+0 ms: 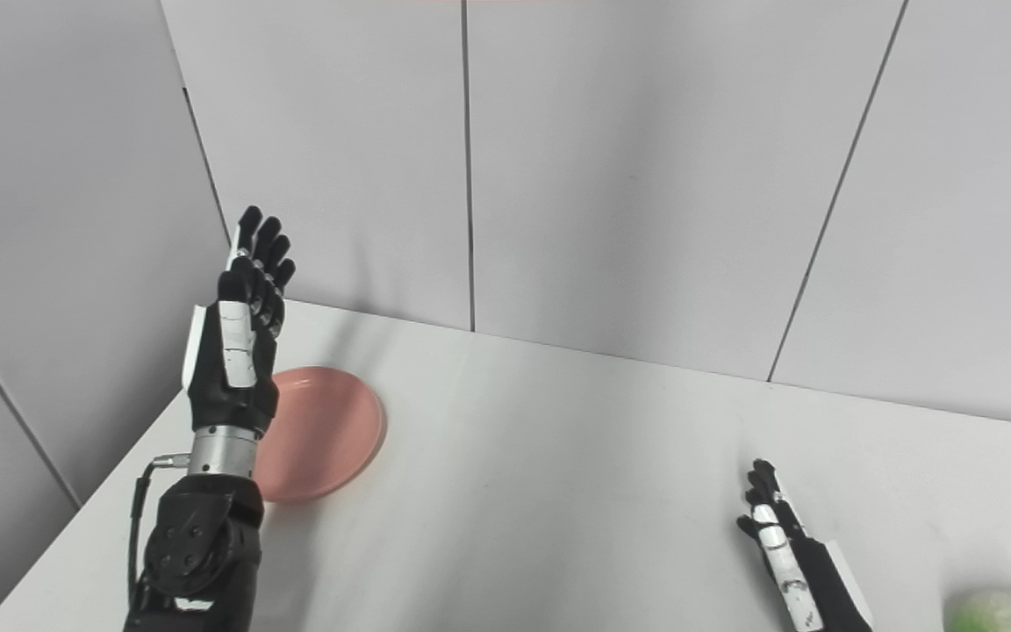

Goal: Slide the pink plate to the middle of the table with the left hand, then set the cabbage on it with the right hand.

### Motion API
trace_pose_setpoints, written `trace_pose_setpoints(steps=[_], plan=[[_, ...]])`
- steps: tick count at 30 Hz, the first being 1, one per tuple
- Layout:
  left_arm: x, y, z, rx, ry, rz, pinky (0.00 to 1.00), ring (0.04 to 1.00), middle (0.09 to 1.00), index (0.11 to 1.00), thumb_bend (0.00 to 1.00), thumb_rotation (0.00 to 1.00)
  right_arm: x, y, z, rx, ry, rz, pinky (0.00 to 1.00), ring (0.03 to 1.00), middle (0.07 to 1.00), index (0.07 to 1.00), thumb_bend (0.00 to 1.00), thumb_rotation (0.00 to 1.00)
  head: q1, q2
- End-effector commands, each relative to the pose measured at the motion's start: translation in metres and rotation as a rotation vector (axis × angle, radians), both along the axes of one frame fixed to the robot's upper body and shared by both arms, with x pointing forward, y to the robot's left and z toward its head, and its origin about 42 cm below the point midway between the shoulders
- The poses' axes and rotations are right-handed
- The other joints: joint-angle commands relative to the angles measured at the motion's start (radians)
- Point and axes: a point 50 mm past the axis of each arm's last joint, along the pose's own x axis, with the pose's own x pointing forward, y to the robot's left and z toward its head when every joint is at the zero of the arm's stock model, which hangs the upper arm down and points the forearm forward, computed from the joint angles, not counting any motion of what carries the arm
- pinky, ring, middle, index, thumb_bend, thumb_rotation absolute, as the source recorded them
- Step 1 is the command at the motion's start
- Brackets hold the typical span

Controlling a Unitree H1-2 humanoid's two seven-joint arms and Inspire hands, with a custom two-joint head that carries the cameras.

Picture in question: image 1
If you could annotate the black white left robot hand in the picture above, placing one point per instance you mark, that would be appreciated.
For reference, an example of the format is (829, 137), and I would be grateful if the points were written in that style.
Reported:
(233, 377)

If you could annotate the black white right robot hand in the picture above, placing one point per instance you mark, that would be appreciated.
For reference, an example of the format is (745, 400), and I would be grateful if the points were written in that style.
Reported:
(808, 579)

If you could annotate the pink round plate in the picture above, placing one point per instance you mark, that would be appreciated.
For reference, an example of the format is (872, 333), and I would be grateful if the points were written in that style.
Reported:
(321, 430)

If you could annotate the green white toy cabbage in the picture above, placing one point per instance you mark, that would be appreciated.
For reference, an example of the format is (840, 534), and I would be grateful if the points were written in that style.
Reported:
(1010, 610)

